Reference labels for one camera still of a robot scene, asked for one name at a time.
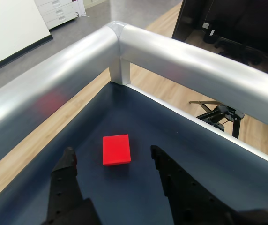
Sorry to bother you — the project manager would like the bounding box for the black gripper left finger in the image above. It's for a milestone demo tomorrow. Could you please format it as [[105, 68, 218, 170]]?
[[42, 147, 102, 225]]

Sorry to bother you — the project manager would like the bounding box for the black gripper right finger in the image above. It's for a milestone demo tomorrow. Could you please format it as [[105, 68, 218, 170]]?
[[150, 145, 242, 225]]

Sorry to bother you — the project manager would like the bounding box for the red cube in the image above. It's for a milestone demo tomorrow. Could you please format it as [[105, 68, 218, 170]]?
[[102, 134, 132, 167]]

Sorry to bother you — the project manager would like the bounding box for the white drawer cabinet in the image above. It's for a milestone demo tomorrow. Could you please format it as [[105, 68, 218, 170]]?
[[37, 0, 87, 30]]

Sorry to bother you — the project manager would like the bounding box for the black desk panel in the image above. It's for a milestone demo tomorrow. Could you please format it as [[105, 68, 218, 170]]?
[[171, 0, 209, 42]]

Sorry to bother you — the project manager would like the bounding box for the silver metal railing frame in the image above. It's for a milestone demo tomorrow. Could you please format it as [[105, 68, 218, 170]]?
[[0, 20, 268, 220]]

